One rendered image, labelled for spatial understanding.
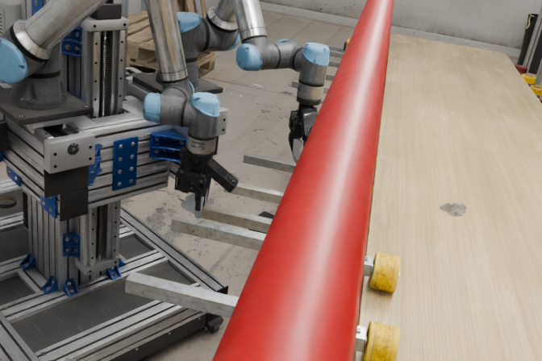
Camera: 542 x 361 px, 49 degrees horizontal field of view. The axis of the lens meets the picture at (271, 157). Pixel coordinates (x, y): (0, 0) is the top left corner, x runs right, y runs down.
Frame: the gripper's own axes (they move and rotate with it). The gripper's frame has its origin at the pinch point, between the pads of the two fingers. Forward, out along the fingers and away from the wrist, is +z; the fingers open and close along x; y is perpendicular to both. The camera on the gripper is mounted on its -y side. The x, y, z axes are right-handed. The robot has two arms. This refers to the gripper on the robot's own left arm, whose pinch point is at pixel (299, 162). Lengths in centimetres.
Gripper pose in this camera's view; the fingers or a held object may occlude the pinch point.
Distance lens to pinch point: 179.6
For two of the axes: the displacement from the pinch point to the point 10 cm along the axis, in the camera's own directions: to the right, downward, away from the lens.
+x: -9.8, -0.6, -1.9
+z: -1.4, 9.1, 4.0
